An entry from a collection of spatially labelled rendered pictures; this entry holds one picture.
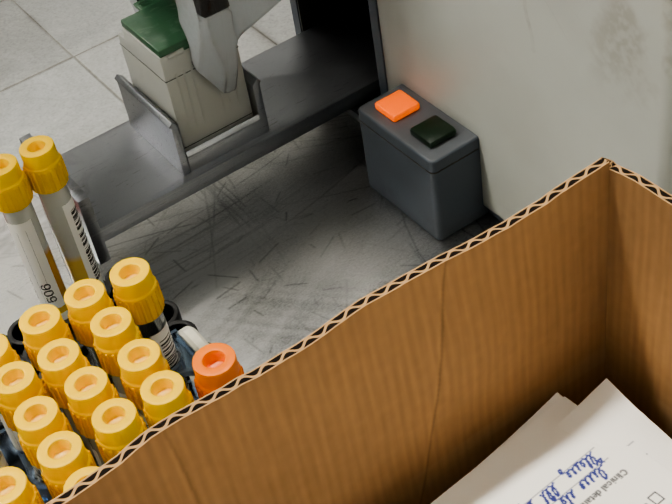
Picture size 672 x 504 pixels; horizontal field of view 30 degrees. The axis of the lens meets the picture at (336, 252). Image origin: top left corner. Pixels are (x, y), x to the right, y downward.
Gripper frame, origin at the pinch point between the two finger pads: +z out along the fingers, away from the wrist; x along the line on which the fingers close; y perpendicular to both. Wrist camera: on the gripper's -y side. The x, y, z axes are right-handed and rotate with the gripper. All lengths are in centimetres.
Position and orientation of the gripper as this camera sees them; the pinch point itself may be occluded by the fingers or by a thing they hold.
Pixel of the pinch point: (179, 51)
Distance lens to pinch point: 61.5
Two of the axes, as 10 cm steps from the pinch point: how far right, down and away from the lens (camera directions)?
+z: 1.4, 7.2, 6.8
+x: -5.7, -5.0, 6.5
